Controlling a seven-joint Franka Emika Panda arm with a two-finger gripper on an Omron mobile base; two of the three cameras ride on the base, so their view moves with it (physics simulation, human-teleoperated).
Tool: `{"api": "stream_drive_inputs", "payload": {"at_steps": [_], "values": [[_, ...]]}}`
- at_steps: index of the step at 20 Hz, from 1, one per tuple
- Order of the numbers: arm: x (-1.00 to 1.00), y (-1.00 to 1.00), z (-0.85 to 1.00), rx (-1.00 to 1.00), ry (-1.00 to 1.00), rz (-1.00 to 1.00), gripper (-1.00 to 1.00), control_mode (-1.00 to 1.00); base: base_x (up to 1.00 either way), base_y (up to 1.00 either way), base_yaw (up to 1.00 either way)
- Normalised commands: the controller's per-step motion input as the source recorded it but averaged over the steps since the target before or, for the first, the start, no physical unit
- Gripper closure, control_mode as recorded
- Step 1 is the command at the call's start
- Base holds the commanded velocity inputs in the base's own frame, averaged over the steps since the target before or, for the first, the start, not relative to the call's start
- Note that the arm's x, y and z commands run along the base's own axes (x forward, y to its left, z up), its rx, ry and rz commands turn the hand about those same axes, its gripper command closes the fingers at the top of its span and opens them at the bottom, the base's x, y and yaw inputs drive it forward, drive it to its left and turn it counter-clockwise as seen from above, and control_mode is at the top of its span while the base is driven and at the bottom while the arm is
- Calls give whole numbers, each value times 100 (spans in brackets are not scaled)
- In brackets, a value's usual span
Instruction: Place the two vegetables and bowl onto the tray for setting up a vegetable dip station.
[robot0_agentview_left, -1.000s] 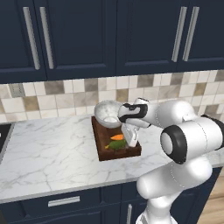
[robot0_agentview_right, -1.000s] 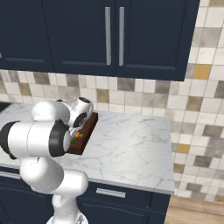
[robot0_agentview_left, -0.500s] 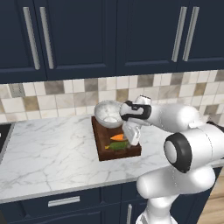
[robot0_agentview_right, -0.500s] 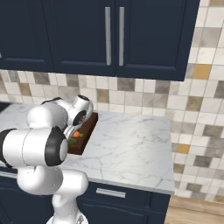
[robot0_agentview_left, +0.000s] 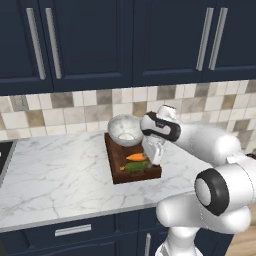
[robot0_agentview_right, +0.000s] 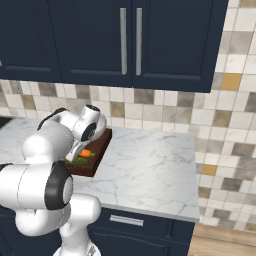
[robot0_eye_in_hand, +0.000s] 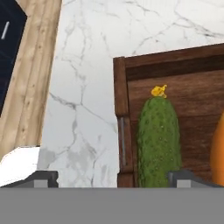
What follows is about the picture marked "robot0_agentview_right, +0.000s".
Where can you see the green leafy vegetable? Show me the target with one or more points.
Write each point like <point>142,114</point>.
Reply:
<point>79,161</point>

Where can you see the navy drawer front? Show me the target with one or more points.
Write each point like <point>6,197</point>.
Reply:
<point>156,221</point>

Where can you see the orange carrot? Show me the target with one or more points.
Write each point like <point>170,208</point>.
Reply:
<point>85,153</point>

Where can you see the dark brown wooden tray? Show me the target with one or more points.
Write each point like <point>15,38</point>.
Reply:
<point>100,150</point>

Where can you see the navy base cupboard door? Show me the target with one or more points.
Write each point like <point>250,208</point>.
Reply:
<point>133,245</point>
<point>10,238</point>

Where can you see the black hob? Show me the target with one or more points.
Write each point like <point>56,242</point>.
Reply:
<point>4,121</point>

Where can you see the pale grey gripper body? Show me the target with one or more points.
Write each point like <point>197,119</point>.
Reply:
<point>73,152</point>

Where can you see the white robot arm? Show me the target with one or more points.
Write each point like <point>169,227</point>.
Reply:
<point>36,186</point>

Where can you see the navy wall cupboard door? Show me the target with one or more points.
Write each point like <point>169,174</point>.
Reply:
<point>90,36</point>
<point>176,40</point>
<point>26,33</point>

